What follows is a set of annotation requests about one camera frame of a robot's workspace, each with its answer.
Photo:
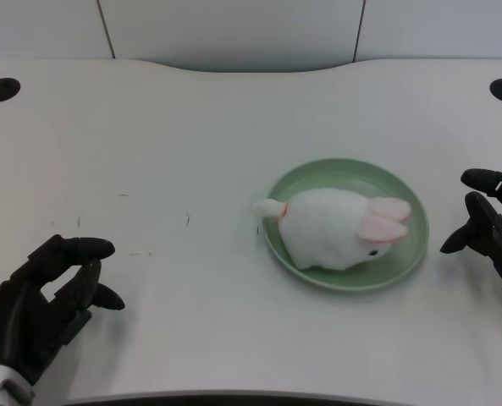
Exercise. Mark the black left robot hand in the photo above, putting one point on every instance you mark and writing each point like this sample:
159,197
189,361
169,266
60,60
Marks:
34,308

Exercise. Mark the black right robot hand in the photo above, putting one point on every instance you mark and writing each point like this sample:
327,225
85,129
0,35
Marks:
498,232

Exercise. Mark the white rabbit plush doll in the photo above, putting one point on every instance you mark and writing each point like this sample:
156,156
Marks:
339,232

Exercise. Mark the green round plate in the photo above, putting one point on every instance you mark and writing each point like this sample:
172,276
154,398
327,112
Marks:
403,262

